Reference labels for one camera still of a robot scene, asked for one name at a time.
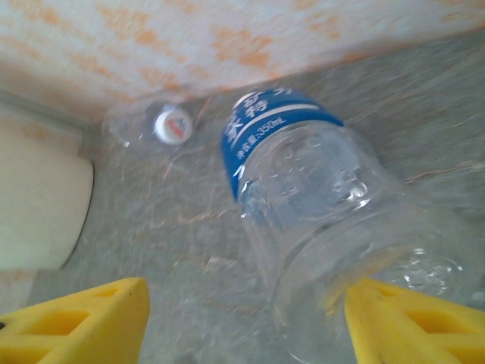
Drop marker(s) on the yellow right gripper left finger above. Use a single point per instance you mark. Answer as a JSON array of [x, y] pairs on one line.
[[76, 330]]

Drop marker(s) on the clear bottle pale blue label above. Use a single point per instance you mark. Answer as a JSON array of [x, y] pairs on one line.
[[172, 125]]

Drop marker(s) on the white ribbed plastic bin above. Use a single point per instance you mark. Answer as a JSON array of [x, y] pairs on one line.
[[38, 197]]

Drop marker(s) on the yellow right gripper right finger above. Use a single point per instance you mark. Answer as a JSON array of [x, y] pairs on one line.
[[417, 333]]

